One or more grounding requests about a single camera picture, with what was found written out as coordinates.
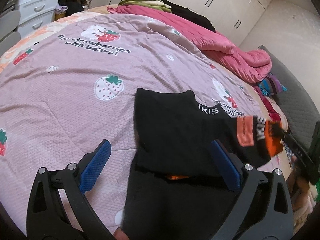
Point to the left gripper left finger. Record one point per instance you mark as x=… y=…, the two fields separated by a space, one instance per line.
x=46 y=216

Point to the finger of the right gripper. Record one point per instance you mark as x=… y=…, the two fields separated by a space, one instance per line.
x=289 y=140

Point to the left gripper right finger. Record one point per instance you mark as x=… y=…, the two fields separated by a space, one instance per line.
x=263 y=208

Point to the black sweater with orange patches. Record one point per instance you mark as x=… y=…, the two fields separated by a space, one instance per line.
x=175 y=191

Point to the red cloth at bedside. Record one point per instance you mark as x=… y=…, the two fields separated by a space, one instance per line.
x=271 y=111

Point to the grey padded headboard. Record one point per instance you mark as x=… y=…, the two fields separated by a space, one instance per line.
x=297 y=105

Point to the colourful striped cloth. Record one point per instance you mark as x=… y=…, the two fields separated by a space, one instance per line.
x=270 y=86

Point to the pink folded blanket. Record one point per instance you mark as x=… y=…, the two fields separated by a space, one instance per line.
x=252 y=66

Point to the pink strawberry print quilt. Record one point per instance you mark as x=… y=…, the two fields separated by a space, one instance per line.
x=72 y=84

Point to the black garment on bed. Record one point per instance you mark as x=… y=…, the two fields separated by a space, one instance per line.
x=189 y=15

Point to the green garment on bed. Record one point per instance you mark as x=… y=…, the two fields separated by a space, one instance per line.
x=153 y=4

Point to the grey chair back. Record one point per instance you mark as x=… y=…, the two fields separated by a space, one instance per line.
x=9 y=34

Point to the white drawer cabinet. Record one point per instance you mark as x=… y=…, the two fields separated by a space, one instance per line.
x=34 y=15

